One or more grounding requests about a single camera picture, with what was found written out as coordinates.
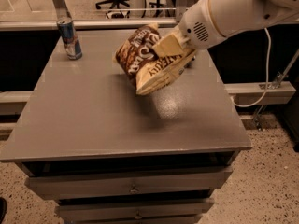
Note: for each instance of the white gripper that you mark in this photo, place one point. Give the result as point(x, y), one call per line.
point(196, 24)

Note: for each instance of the brown yellow chip bag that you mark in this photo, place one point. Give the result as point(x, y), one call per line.
point(145, 69)

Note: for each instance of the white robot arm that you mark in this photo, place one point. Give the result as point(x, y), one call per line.
point(233, 17)

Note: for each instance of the dark blue chip bag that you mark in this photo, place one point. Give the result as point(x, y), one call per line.
point(189, 63)

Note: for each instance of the blue silver redbull can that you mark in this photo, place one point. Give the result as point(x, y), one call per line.
point(70, 39)

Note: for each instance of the grey drawer cabinet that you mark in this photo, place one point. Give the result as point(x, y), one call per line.
point(84, 118)

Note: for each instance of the grey metal railing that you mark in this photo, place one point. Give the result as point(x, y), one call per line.
point(87, 24)

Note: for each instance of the lower grey drawer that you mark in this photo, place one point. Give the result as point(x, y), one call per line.
point(134, 210)

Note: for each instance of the grey drawer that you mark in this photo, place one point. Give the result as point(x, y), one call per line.
point(134, 210)
point(128, 183)

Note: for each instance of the upper grey drawer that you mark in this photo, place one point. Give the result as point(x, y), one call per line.
point(128, 183)

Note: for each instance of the black shoe tip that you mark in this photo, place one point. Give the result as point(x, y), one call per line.
point(3, 209)

